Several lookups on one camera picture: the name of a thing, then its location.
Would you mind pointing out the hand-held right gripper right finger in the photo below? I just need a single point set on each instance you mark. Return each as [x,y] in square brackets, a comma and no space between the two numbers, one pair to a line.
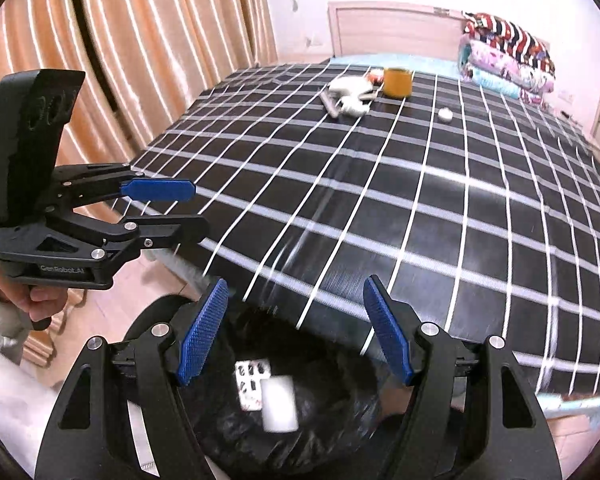
[387,332]

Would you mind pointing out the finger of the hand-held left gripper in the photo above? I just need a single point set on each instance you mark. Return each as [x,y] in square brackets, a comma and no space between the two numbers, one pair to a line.
[175,231]
[157,190]

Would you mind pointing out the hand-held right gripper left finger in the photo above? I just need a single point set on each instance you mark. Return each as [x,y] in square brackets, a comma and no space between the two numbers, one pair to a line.
[202,332]

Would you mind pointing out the bin with black bag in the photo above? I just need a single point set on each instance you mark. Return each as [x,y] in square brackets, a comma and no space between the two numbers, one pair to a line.
[330,410]

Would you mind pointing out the orange plastic cap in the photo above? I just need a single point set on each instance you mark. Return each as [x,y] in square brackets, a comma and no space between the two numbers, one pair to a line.
[398,82]

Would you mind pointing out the person's left hand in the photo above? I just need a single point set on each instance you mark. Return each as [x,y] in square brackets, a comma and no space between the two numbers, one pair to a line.
[17,300]

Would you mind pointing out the white blister pack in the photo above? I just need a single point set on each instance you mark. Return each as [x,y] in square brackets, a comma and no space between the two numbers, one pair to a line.
[247,372]

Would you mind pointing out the white plastic bottle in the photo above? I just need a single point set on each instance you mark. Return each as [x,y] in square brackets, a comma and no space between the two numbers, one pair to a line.
[280,405]

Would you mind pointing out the black white checkered blanket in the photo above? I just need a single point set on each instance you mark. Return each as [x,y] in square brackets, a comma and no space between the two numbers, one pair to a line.
[405,210]

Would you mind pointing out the orange striped curtain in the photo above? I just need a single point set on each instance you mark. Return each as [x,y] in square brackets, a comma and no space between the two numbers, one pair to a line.
[25,25]
[180,35]

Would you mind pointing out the grey stick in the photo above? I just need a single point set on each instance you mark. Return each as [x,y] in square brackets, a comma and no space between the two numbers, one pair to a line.
[330,105]

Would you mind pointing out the white cloth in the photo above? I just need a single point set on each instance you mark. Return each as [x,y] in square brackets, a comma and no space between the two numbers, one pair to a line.
[10,410]

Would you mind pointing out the white toy items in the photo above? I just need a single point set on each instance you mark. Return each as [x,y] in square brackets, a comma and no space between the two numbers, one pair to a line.
[347,92]

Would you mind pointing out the small white round cap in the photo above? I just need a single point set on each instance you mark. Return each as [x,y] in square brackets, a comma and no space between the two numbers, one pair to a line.
[445,114]

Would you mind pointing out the light blue bed sheet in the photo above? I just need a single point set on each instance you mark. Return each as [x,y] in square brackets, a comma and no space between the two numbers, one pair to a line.
[420,64]

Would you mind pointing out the light blue folded quilt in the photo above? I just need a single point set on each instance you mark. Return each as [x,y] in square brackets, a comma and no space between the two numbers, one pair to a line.
[500,84]

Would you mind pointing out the beige wooden headboard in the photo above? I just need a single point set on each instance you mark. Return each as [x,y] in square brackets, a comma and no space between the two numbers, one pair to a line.
[395,30]

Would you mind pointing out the pink printed folded quilt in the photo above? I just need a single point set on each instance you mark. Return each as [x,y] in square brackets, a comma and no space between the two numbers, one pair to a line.
[500,62]

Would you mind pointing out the red white striped folded quilt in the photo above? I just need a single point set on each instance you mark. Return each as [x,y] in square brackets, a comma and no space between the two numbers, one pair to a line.
[510,35]

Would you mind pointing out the white wall socket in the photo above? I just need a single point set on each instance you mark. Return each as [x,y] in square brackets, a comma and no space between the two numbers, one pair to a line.
[313,40]

